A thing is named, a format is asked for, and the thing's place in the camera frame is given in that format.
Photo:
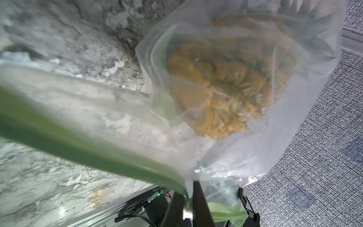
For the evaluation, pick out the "yellow pineapple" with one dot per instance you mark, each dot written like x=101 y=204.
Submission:
x=228 y=72

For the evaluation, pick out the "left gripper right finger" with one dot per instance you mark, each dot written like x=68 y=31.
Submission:
x=201 y=213

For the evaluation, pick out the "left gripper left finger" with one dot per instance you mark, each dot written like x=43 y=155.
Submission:
x=174 y=214

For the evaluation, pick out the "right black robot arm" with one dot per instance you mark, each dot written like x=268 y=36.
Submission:
x=152 y=207

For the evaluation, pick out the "clear zip-top bag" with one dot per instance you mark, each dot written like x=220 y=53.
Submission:
x=143 y=136

